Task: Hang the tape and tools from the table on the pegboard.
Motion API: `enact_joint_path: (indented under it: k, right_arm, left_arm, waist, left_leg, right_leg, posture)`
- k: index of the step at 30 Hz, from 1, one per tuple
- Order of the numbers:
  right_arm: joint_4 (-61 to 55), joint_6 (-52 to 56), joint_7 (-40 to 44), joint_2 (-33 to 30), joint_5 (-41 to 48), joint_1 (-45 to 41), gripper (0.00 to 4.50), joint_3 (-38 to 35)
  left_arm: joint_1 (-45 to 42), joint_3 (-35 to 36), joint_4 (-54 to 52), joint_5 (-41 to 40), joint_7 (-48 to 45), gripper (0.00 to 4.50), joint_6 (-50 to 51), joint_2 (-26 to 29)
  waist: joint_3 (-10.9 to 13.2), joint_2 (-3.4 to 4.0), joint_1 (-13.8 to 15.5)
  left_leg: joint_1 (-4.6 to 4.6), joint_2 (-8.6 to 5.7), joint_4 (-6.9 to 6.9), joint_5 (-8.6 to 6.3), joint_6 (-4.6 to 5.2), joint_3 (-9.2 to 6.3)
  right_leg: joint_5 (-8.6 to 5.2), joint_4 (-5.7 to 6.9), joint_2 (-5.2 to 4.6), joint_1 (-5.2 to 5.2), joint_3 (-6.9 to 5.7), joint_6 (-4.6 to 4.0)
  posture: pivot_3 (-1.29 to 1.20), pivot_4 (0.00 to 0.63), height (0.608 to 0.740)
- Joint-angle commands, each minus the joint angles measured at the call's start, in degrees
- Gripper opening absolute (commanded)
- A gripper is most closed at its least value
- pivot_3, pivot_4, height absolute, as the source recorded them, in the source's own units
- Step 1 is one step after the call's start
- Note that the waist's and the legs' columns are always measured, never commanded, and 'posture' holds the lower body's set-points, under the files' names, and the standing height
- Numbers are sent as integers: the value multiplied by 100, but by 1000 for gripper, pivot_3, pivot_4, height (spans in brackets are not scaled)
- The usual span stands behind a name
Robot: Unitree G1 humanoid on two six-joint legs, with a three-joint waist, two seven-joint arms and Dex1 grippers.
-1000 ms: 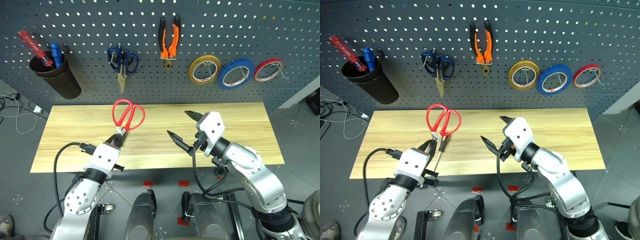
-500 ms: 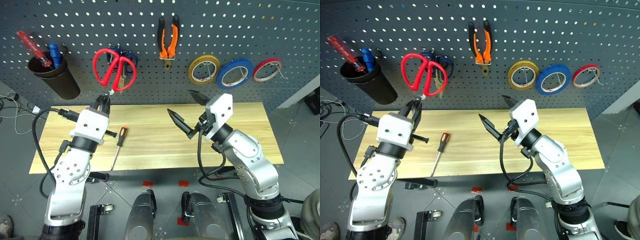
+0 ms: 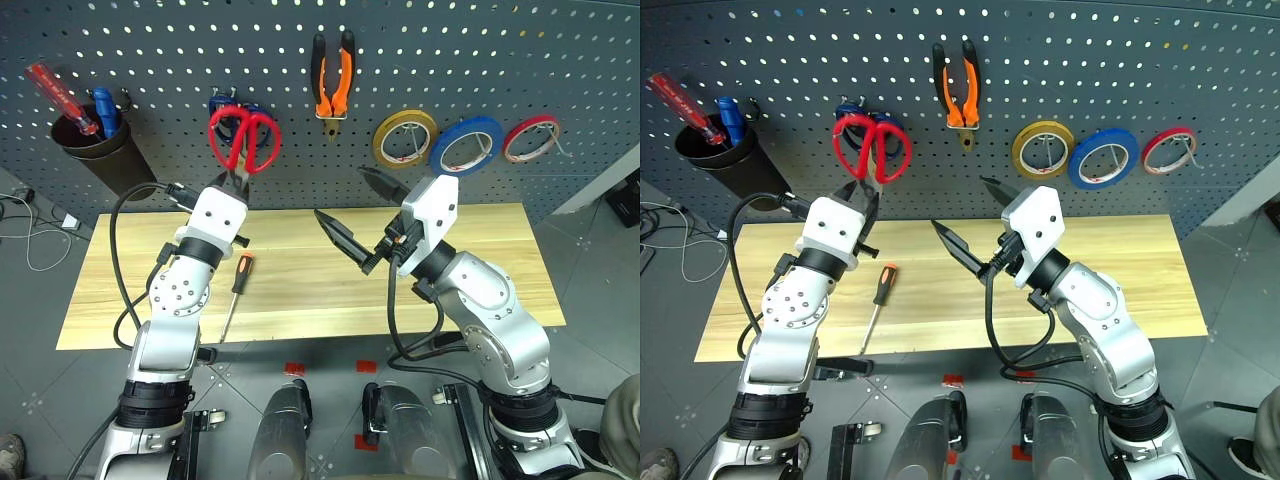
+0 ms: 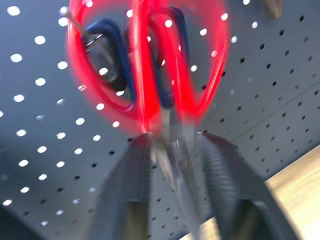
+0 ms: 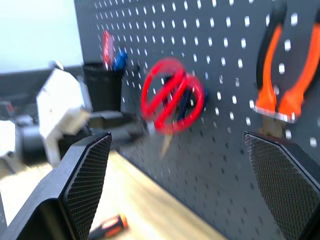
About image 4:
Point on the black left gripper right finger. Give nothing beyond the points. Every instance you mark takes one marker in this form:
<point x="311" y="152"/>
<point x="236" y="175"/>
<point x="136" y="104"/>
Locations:
<point x="232" y="180"/>

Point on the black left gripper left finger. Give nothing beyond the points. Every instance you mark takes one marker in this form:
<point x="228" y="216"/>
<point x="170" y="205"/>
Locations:
<point x="130" y="175"/>

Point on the grey metal pegboard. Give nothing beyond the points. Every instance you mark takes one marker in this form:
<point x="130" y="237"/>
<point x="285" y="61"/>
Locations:
<point x="275" y="100"/>

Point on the silver metal peg hook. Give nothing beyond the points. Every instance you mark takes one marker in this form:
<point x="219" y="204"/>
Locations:
<point x="75" y="23"/>

